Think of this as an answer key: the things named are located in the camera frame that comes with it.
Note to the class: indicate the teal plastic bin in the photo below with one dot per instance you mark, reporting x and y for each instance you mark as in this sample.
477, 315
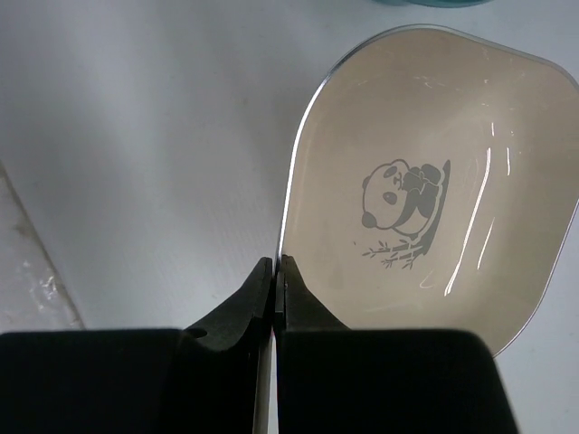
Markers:
435, 3

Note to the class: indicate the cream panda plate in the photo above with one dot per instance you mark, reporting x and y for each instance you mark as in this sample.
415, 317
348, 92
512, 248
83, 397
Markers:
432, 184

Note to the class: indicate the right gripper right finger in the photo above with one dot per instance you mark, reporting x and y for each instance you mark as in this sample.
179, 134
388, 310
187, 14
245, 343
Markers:
332, 379

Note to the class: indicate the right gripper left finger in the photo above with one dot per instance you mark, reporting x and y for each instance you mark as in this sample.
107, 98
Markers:
200, 379

